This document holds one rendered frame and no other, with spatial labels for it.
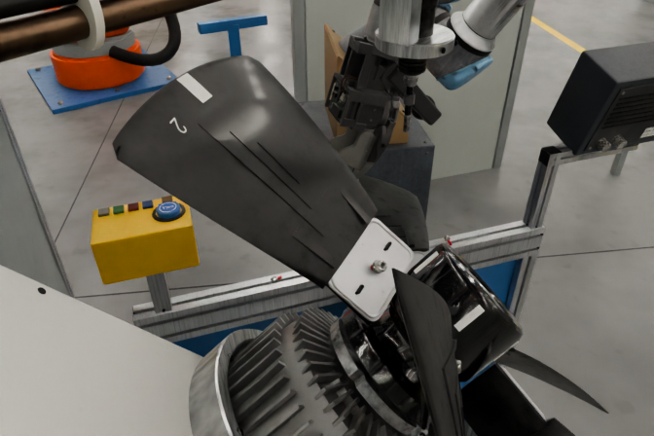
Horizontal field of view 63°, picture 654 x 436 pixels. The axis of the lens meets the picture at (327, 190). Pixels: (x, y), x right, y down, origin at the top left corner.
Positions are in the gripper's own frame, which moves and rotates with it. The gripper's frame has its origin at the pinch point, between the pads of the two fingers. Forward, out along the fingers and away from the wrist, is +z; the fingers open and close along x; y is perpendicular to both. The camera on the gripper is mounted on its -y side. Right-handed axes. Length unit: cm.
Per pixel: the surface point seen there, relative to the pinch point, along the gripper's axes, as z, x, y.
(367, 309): -1.6, 31.6, 12.3
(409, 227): -0.2, 14.5, -1.7
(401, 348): 1.1, 34.1, 8.7
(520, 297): 36, -12, -63
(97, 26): -26, 41, 37
